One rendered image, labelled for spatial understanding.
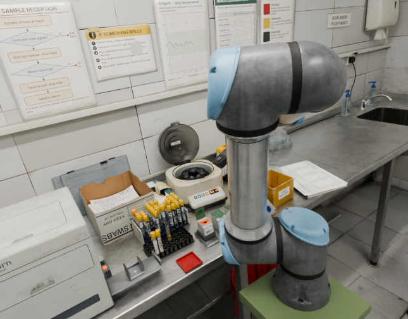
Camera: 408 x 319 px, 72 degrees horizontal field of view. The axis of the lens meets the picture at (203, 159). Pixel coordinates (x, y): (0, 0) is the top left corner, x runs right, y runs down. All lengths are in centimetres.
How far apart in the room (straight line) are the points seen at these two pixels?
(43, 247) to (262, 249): 52
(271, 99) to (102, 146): 106
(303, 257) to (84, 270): 56
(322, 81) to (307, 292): 53
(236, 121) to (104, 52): 97
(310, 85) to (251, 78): 9
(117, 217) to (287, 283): 66
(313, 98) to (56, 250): 66
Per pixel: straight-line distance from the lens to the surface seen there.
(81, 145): 138
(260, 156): 53
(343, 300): 89
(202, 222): 104
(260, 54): 46
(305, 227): 71
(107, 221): 114
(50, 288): 86
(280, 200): 124
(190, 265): 100
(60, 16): 132
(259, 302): 84
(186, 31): 151
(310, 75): 46
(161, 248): 103
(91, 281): 88
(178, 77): 149
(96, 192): 139
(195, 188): 124
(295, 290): 81
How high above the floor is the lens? 156
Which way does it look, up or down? 23 degrees down
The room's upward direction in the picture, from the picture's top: 7 degrees counter-clockwise
